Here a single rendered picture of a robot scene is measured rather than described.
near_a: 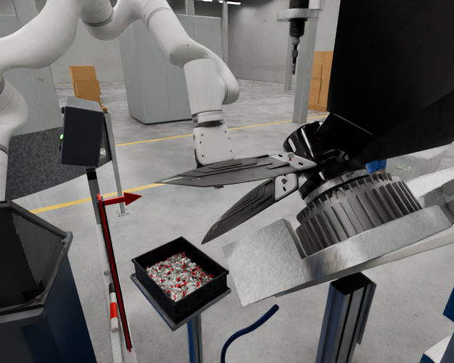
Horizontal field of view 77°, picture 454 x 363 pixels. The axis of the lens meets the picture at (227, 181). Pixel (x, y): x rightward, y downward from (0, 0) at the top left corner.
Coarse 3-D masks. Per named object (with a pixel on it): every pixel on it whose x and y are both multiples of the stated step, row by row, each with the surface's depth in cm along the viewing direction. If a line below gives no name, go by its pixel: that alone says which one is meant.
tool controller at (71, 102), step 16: (64, 112) 87; (80, 112) 88; (96, 112) 90; (64, 128) 88; (80, 128) 89; (96, 128) 91; (64, 144) 89; (80, 144) 91; (96, 144) 93; (64, 160) 91; (80, 160) 93; (96, 160) 95
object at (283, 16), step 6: (312, 0) 44; (318, 0) 44; (324, 0) 45; (312, 6) 44; (318, 6) 44; (282, 12) 45; (288, 12) 44; (294, 12) 44; (300, 12) 44; (306, 12) 44; (312, 12) 44; (318, 12) 45; (282, 18) 45; (288, 18) 45; (294, 18) 45; (300, 18) 45; (306, 18) 45; (312, 18) 45; (318, 18) 45
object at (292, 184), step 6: (288, 174) 68; (294, 174) 66; (276, 180) 70; (288, 180) 66; (294, 180) 64; (276, 186) 68; (282, 186) 66; (288, 186) 64; (294, 186) 62; (276, 192) 66; (282, 192) 64; (288, 192) 63; (276, 198) 65
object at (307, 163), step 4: (272, 156) 58; (276, 156) 58; (284, 156) 58; (296, 156) 58; (280, 160) 56; (284, 160) 56; (292, 160) 56; (296, 160) 56; (300, 160) 56; (304, 160) 56; (308, 160) 56; (292, 164) 54; (296, 164) 54; (304, 164) 54; (308, 164) 54; (312, 164) 53; (316, 164) 54; (296, 168) 51; (300, 168) 52; (304, 168) 52
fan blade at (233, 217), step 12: (252, 192) 75; (264, 192) 69; (240, 204) 75; (252, 204) 70; (264, 204) 66; (228, 216) 75; (240, 216) 70; (252, 216) 66; (216, 228) 74; (228, 228) 69; (204, 240) 73
